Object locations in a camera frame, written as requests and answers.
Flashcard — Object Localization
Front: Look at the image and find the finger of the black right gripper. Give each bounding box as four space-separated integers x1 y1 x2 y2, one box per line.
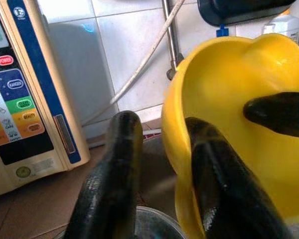
243 92 299 139

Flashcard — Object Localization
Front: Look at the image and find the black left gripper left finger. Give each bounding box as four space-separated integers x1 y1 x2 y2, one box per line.
64 111 144 239

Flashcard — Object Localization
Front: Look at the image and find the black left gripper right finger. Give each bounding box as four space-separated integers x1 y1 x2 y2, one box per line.
185 117 292 239

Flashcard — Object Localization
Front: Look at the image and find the yellow plastic bowl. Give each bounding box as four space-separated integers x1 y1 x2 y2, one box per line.
161 32 299 239

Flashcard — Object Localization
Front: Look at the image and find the stainless steel bowl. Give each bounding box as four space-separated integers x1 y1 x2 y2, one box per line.
57 205 190 239

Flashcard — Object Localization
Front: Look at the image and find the large stainless steel sink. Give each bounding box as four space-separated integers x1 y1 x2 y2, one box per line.
139 121 180 207

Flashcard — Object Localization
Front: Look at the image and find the beige water ionizer machine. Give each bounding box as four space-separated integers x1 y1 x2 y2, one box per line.
0 0 91 199

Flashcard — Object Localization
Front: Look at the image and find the thick white hose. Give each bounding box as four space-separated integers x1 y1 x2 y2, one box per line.
81 0 187 125

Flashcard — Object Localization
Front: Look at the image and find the metal wall tap pipe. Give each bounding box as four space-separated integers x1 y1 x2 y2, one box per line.
161 0 185 81

